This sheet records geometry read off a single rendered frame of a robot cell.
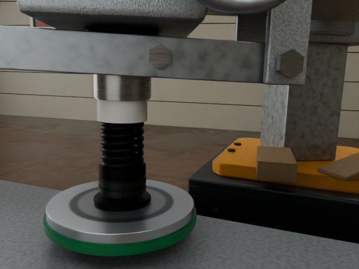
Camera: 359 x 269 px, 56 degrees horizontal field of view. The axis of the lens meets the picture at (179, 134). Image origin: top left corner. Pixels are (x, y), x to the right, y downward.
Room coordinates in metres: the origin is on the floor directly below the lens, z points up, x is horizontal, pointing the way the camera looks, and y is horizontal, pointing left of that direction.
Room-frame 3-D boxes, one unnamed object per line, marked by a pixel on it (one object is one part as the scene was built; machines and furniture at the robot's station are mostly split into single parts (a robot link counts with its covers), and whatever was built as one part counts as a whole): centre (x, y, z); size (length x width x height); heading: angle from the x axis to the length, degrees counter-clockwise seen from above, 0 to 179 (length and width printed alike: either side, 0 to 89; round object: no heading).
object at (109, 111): (0.47, 0.08, 1.00); 0.07 x 0.07 x 0.04
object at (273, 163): (0.94, -0.28, 0.81); 0.20 x 0.10 x 0.05; 168
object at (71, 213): (0.47, 0.08, 0.85); 0.21 x 0.21 x 0.01
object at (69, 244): (0.47, 0.08, 0.85); 0.22 x 0.22 x 0.04
